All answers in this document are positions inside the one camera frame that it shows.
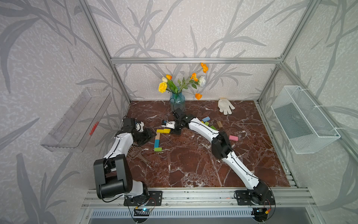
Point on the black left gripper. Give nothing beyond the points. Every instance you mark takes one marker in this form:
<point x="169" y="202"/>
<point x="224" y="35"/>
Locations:
<point x="148" y="135"/>

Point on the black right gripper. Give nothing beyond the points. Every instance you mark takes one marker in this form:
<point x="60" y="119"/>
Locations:
<point x="175" y="132"/>

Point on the pink block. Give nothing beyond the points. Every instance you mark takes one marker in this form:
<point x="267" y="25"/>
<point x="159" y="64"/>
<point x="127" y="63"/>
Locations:
<point x="233" y="138"/>

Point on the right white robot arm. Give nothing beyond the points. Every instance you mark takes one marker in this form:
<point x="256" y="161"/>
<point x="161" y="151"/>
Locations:
<point x="222" y="150"/>

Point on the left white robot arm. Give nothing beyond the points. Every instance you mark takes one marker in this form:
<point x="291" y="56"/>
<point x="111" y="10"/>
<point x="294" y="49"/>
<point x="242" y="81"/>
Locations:
<point x="112" y="173"/>

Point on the blue glass vase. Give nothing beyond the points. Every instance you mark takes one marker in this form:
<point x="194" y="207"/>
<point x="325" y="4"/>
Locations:
<point x="177" y="101"/>

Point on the light blue block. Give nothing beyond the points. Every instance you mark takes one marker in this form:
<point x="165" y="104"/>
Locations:
<point x="206" y="119"/>

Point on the brown wooden block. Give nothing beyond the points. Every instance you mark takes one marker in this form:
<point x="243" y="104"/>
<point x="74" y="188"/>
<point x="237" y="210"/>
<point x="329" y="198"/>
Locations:
<point x="219" y="124"/>

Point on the artificial flower bouquet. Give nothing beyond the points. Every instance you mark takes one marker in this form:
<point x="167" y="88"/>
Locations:
<point x="193" y="81"/>

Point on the white work glove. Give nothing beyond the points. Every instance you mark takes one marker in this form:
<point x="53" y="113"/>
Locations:
<point x="225" y="106"/>

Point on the left green-lit circuit board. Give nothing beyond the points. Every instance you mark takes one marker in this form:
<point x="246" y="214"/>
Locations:
<point x="142" y="212"/>

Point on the right circuit board with connector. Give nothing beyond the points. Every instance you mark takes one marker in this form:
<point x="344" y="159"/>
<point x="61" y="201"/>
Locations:
<point x="261" y="215"/>

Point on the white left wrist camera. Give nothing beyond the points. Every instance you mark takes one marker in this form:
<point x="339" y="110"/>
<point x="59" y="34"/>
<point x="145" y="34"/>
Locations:
<point x="140" y="126"/>

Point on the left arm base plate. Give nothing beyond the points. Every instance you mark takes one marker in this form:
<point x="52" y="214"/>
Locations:
<point x="152" y="198"/>

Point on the clear plastic wall shelf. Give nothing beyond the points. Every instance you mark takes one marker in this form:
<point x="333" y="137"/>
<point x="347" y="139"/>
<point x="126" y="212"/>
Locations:
<point x="74" y="130"/>

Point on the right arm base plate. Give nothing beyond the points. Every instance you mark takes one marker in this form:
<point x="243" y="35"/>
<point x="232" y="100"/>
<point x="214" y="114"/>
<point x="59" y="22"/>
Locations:
<point x="244" y="197"/>

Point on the white wire mesh basket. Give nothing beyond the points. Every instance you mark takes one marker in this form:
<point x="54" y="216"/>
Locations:
<point x="306" y="127"/>

